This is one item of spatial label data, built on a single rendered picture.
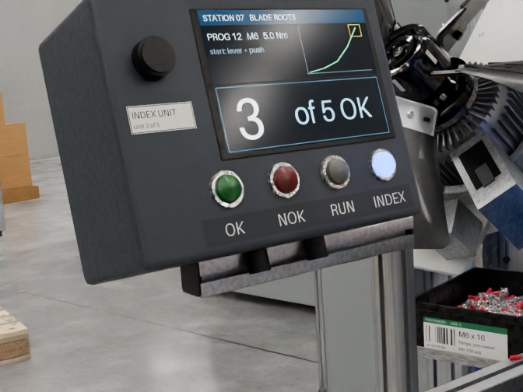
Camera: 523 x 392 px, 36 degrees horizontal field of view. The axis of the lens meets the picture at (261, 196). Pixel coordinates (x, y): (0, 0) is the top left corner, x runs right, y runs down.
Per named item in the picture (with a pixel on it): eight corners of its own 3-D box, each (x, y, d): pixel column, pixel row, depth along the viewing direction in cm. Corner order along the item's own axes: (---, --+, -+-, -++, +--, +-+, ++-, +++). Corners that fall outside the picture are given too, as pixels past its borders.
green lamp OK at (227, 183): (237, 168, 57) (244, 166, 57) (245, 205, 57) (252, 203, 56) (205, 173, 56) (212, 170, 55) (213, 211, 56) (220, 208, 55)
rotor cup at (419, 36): (436, 138, 138) (392, 92, 131) (390, 116, 151) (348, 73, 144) (489, 71, 138) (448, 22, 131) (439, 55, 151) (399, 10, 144)
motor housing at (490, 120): (412, 190, 159) (372, 153, 152) (459, 96, 165) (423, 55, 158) (509, 200, 140) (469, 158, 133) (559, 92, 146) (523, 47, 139)
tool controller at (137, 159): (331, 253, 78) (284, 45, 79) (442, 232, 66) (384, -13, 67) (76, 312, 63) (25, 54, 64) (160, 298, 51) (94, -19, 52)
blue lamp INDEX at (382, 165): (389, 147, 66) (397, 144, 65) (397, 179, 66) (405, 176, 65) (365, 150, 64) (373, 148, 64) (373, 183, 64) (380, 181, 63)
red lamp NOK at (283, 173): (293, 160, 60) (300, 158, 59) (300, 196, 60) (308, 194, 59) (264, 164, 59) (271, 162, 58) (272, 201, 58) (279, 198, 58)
